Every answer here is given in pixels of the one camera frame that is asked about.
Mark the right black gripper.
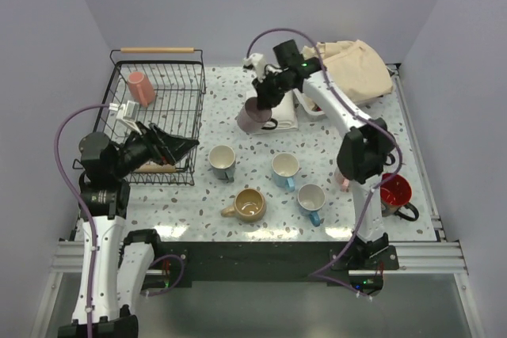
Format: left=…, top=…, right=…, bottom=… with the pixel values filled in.
left=252, top=69, right=295, bottom=109

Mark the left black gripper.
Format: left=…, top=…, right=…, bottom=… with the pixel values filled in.
left=111, top=120, right=198, bottom=177

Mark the purple mug black handle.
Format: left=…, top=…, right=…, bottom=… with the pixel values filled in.
left=237, top=97, right=278, bottom=134

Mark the salmon pink mug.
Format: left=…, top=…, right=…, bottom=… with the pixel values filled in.
left=127, top=71, right=156, bottom=107

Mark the light blue faceted mug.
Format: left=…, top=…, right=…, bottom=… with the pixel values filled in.
left=272, top=153, right=299, bottom=192

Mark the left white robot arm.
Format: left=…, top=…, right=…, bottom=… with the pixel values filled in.
left=58, top=122, right=199, bottom=337

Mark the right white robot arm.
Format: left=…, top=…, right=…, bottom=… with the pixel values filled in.
left=243, top=40, right=395, bottom=269

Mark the folded white towel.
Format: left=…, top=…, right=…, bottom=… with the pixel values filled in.
left=246, top=91, right=298, bottom=134

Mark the white plastic basin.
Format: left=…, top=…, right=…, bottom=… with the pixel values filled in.
left=292, top=89, right=326, bottom=121

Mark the grey green faceted mug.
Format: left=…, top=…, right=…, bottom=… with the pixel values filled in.
left=208, top=145, right=236, bottom=183

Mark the beige cloth bag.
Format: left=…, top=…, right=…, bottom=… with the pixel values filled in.
left=317, top=40, right=393, bottom=105

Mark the tan glazed round mug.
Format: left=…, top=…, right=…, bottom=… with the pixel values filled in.
left=220, top=188, right=267, bottom=223

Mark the blue speckled mug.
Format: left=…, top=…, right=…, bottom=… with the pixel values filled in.
left=297, top=184, right=326, bottom=227

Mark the pale pink mug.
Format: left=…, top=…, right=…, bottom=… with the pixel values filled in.
left=334, top=168, right=350, bottom=192

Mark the red inside patterned mug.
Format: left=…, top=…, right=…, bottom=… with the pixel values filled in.
left=380, top=174, right=420, bottom=222

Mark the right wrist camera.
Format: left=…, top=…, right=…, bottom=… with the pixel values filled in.
left=242, top=53, right=267, bottom=82

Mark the black wire dish rack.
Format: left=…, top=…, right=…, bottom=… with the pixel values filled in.
left=74, top=46, right=208, bottom=188

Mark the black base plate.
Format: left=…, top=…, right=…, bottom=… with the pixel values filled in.
left=118, top=241, right=397, bottom=291

